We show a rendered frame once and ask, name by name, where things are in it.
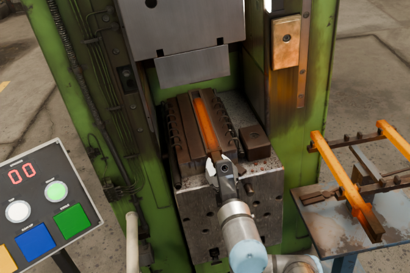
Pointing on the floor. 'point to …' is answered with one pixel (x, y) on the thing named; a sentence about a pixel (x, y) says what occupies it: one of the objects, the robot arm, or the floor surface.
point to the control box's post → (64, 262)
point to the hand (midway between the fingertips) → (216, 157)
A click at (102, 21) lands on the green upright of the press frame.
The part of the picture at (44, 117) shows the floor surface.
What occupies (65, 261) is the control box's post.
